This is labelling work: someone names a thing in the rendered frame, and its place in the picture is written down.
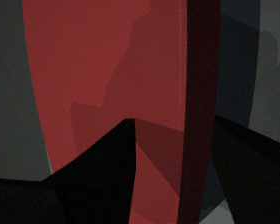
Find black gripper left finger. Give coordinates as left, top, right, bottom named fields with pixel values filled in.
left=0, top=119, right=136, bottom=224

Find red box lid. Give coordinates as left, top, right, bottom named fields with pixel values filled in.
left=22, top=0, right=221, bottom=224

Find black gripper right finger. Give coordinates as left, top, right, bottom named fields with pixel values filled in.
left=209, top=115, right=280, bottom=224

